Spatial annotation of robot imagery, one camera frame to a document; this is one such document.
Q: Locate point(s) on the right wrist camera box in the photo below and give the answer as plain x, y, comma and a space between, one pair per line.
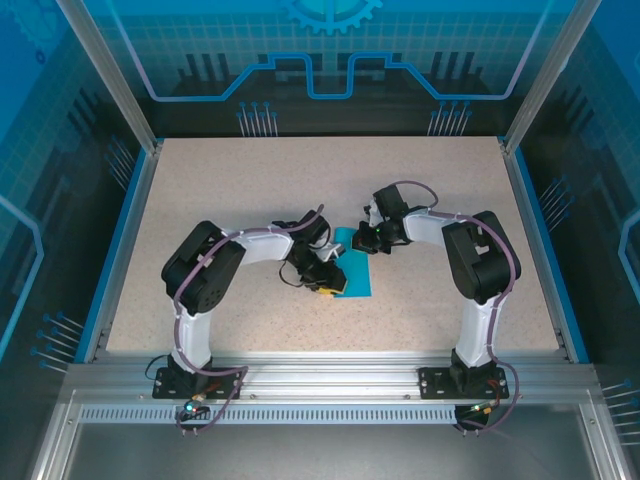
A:
371, 212

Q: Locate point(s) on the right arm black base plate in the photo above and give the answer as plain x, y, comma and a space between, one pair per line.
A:
435, 382

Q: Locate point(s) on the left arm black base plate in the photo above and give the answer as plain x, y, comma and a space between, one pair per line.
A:
220, 387

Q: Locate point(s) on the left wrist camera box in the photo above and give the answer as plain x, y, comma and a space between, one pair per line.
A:
332, 251

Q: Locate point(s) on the aluminium corner post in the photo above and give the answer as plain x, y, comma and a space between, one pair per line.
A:
550, 75
110, 75

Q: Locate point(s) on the aluminium side rail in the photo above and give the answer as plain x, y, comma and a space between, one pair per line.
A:
530, 220
134, 220

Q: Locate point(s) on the blue paper sheet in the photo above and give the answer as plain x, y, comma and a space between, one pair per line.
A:
357, 277

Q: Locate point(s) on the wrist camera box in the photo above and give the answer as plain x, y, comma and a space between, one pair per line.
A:
371, 212
332, 251

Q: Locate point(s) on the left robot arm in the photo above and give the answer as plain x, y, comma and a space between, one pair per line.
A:
205, 270

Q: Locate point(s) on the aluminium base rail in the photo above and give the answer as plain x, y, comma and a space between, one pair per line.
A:
330, 372

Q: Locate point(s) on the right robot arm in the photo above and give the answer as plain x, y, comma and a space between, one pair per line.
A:
480, 260

